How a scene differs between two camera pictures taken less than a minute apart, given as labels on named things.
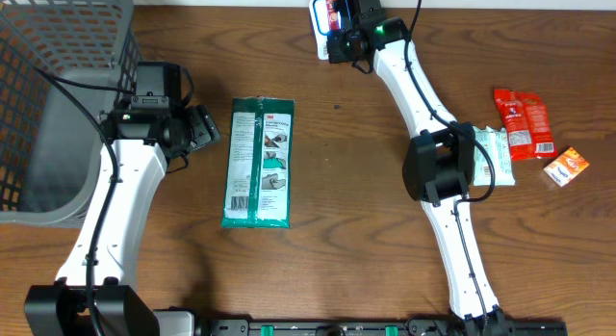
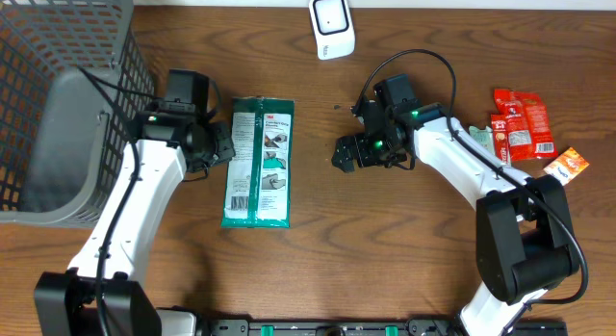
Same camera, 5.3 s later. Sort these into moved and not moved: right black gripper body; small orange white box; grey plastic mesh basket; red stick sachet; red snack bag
Moved: right black gripper body; red stick sachet
Not moved: small orange white box; red snack bag; grey plastic mesh basket
